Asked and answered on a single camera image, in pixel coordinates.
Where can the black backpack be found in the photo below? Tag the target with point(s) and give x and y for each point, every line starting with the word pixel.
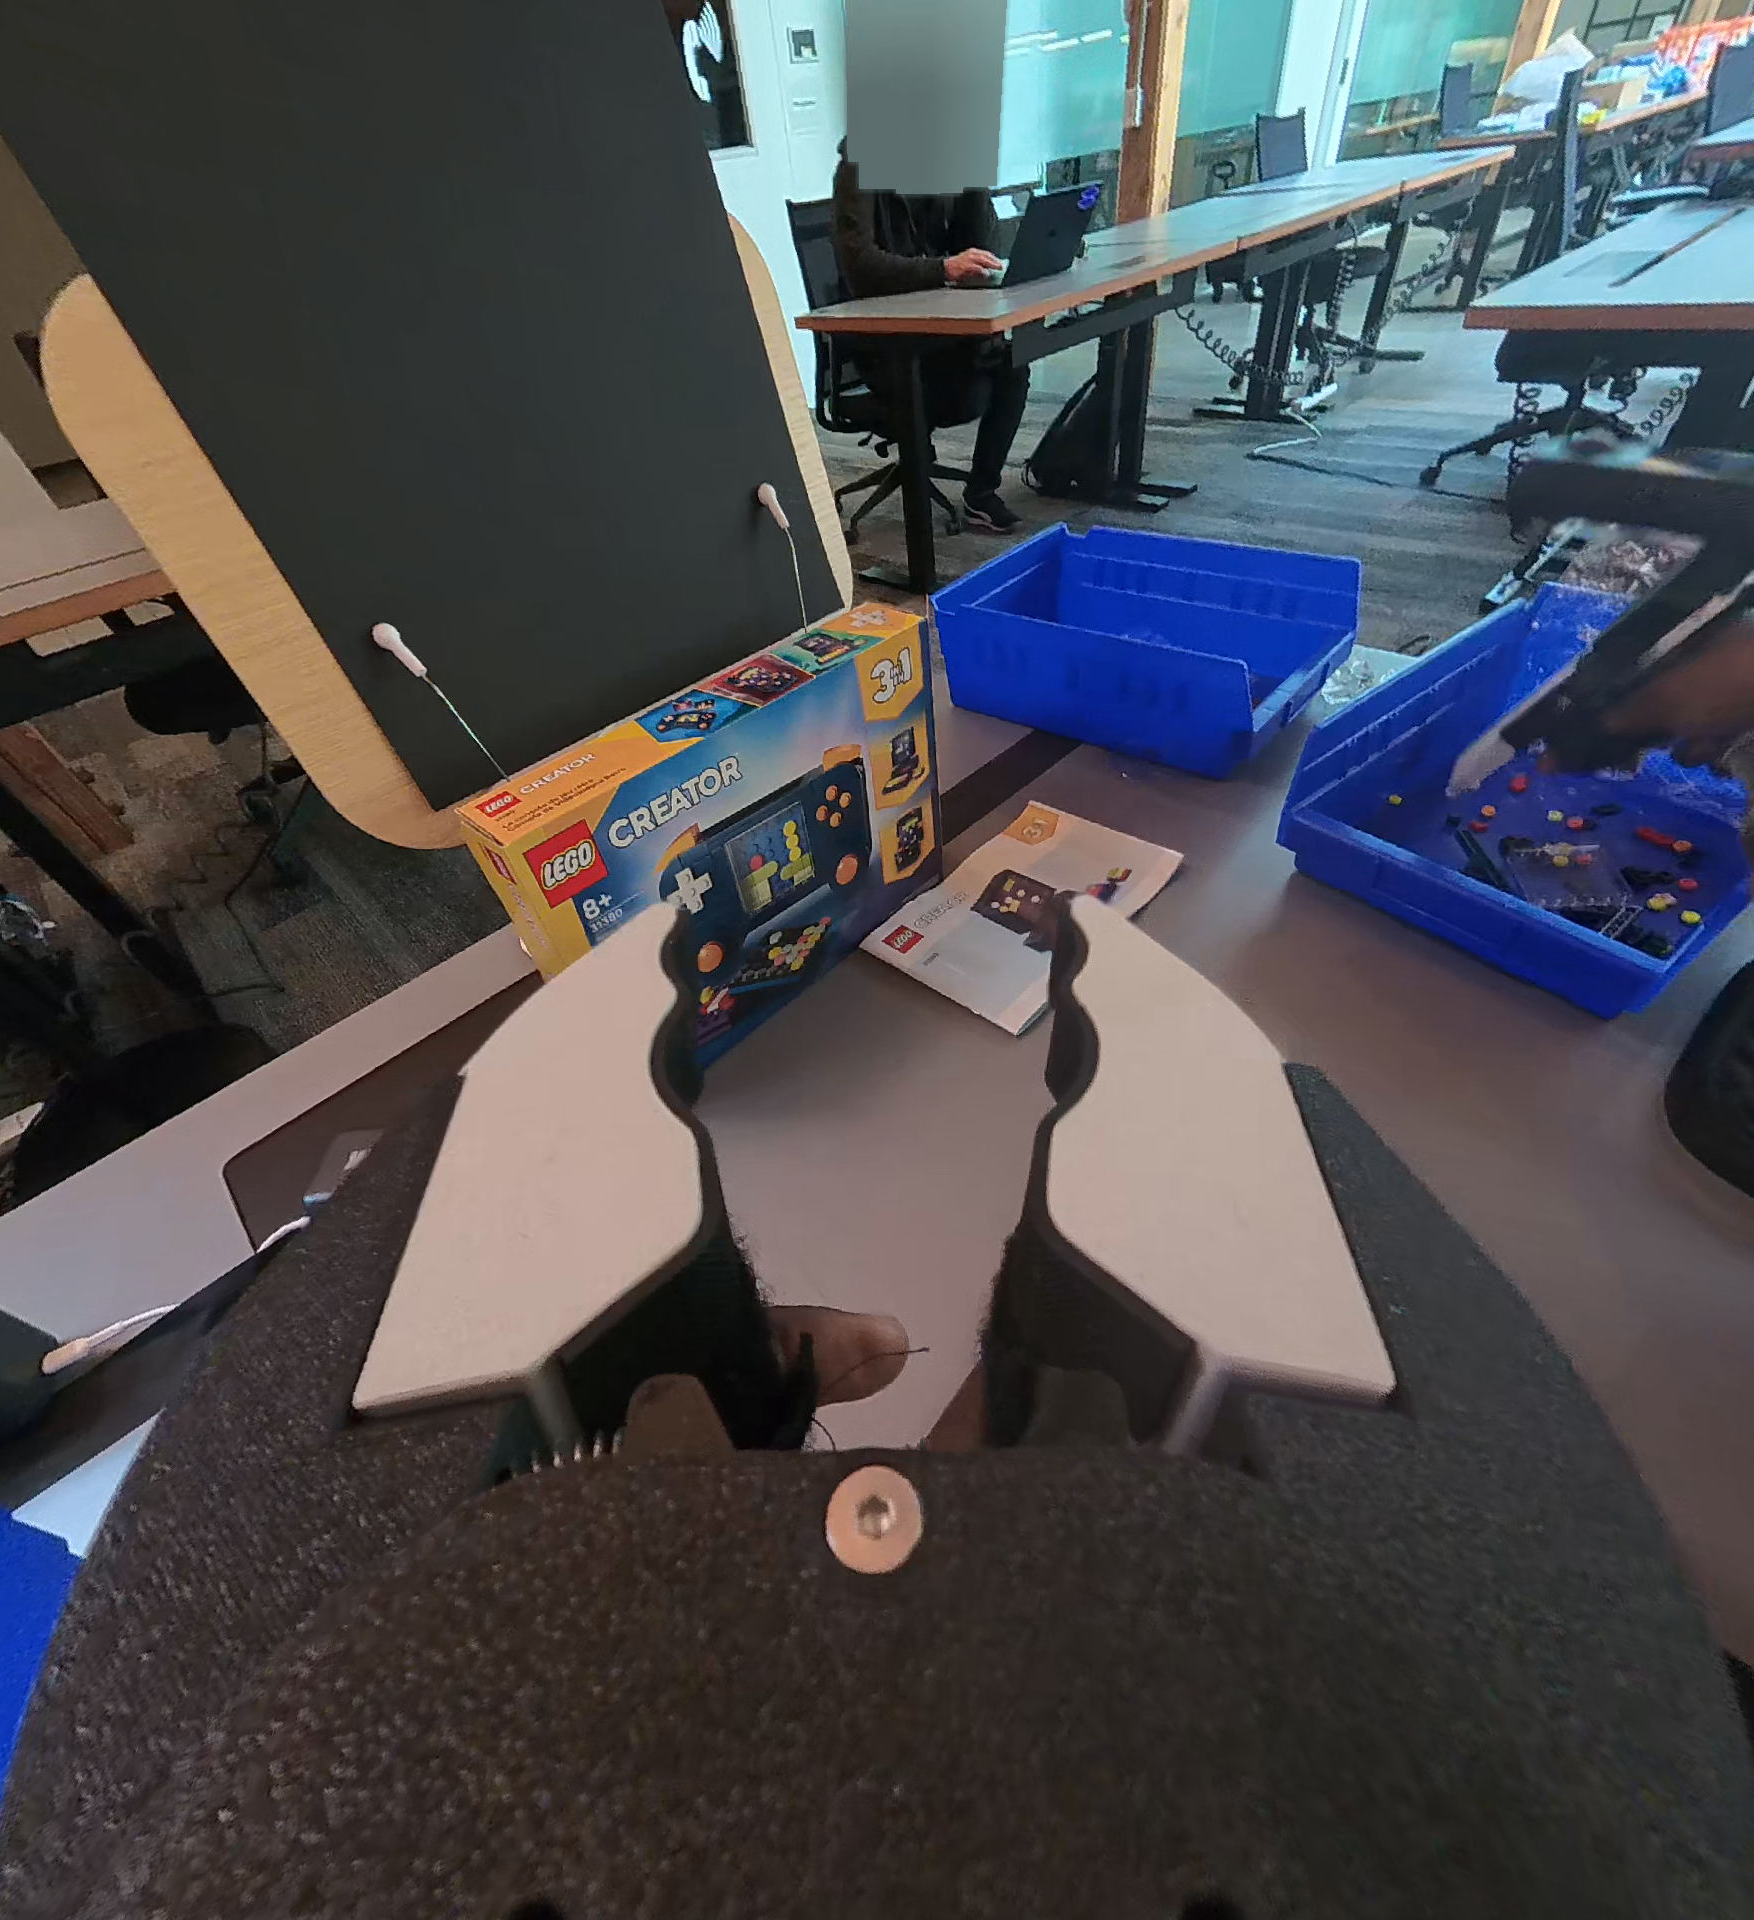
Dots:
pixel 1072 443

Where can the person's left hand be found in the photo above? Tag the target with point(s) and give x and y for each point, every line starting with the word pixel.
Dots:
pixel 838 1350

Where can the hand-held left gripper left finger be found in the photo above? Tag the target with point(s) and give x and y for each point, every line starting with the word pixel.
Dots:
pixel 517 1201

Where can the colourful toy brick set box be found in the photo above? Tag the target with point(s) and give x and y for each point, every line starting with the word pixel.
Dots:
pixel 756 781

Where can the dark laptop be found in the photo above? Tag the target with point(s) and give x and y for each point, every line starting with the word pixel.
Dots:
pixel 1043 232

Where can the dark desk mat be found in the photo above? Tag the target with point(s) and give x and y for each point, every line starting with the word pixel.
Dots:
pixel 292 1185

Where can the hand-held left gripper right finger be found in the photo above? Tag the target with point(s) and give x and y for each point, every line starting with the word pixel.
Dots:
pixel 1208 1201

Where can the black wrist rest cushion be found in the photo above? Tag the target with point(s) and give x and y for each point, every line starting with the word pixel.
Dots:
pixel 1740 1110

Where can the black backdrop board wooden edge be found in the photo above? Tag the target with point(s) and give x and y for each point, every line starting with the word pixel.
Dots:
pixel 442 377

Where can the black office chair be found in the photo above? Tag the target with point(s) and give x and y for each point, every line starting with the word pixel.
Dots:
pixel 1552 360
pixel 812 302

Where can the long wooden office desk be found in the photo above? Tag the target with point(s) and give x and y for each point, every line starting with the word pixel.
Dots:
pixel 1117 249

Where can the grey office desk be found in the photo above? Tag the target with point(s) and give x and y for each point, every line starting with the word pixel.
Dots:
pixel 1687 272

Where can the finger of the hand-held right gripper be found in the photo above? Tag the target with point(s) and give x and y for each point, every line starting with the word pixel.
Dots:
pixel 1483 763

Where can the crumpled clear plastic bag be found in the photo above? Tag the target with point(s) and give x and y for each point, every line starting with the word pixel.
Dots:
pixel 1611 563

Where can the wooden pillar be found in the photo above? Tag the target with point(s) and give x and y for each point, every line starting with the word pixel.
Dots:
pixel 1156 106

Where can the person's right hand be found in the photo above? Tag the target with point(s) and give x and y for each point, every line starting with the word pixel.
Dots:
pixel 1746 682

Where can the small toy bricks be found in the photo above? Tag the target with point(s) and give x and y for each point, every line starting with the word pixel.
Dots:
pixel 1567 858

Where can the white instruction booklet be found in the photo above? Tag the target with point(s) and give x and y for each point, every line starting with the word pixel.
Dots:
pixel 965 901

